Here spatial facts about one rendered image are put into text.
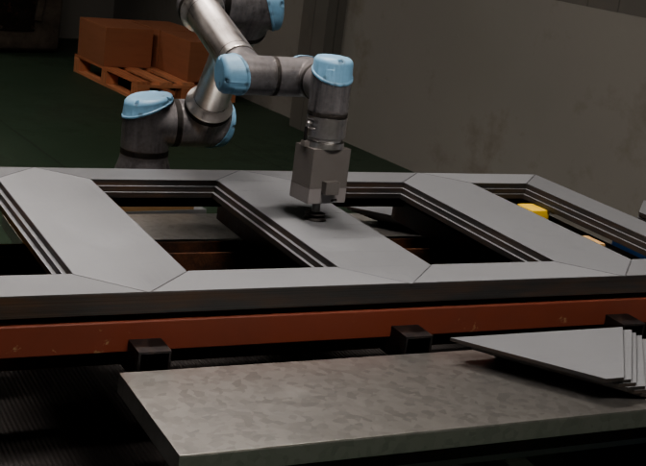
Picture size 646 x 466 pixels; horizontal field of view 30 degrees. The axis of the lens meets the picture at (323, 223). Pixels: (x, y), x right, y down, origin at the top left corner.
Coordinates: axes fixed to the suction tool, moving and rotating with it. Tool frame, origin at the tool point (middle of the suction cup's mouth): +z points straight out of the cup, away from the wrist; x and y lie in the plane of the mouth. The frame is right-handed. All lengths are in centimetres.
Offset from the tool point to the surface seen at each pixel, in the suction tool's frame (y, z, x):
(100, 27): 223, 40, 601
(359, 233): 3.4, -0.8, -9.8
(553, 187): 77, -1, 14
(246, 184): -0.3, -1.0, 25.0
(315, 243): -9.0, -0.7, -14.1
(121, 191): -25.3, 1.2, 31.1
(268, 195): 0.0, -1.0, 16.8
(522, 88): 301, 18, 259
